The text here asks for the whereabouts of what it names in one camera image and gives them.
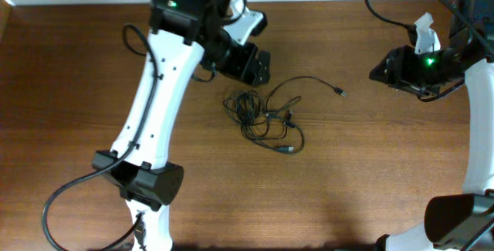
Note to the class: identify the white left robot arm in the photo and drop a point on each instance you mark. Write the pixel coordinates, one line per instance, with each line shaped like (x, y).
(183, 34)

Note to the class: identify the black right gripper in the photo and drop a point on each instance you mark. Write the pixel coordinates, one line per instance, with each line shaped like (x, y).
(397, 59)

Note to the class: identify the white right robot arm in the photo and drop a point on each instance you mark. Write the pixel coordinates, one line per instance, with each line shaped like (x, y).
(462, 221)

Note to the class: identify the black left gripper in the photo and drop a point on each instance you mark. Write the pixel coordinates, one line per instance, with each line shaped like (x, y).
(245, 64)

